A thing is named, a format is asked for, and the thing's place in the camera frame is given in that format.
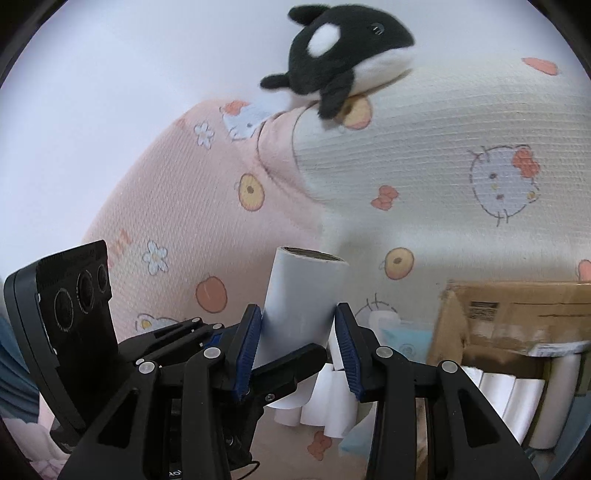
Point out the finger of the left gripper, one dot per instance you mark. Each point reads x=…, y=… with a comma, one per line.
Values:
x=275, y=380

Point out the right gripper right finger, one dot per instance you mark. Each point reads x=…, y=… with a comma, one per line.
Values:
x=467, y=439

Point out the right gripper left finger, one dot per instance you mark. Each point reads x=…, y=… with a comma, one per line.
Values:
x=249, y=350

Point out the white paper roll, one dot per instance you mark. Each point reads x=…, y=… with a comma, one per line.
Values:
x=304, y=288
x=300, y=405
x=331, y=406

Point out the white roll in box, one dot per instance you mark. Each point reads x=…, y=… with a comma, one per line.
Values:
x=557, y=401
x=514, y=399

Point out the light blue refill pouch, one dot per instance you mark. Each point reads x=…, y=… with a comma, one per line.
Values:
x=402, y=337

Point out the cardboard box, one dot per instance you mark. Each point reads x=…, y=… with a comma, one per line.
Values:
x=514, y=328

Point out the pink Hello Kitty blanket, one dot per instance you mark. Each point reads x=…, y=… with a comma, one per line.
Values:
x=193, y=227

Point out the cream Hello Kitty pillow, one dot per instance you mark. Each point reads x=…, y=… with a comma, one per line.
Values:
x=480, y=173

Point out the orca plush toy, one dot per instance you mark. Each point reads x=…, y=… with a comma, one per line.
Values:
x=342, y=51

